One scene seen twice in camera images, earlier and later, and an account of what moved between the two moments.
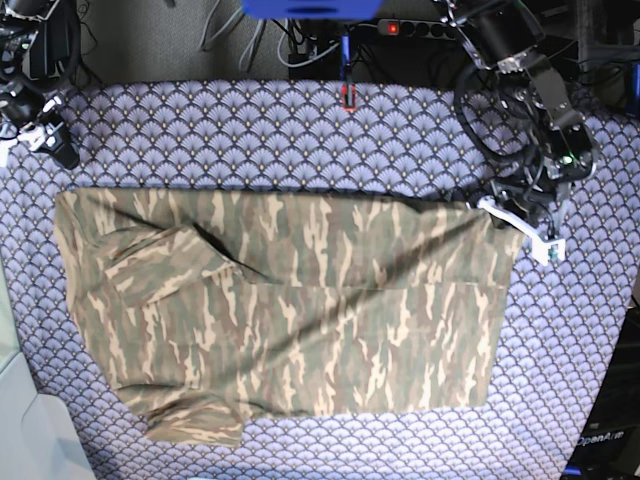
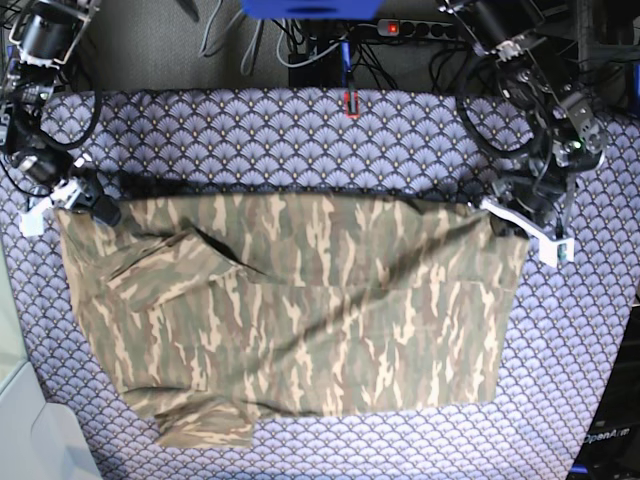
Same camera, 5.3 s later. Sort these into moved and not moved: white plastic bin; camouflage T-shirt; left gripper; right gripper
Moved: left gripper
Not moved: white plastic bin; right gripper; camouflage T-shirt
